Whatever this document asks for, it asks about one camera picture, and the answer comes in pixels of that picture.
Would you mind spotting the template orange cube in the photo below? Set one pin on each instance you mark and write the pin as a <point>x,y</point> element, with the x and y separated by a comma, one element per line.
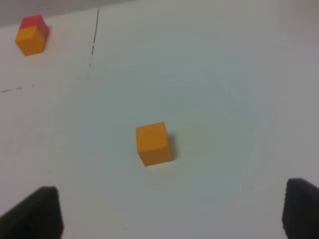
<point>30,41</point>

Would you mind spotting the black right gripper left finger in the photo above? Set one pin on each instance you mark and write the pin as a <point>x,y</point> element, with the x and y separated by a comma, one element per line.
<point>38,216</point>

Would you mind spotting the template red cube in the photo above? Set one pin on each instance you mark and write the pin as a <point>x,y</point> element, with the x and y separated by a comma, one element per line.
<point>38,21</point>

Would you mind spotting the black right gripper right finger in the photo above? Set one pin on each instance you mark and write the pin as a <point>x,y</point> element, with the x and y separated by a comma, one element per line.
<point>300,215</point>

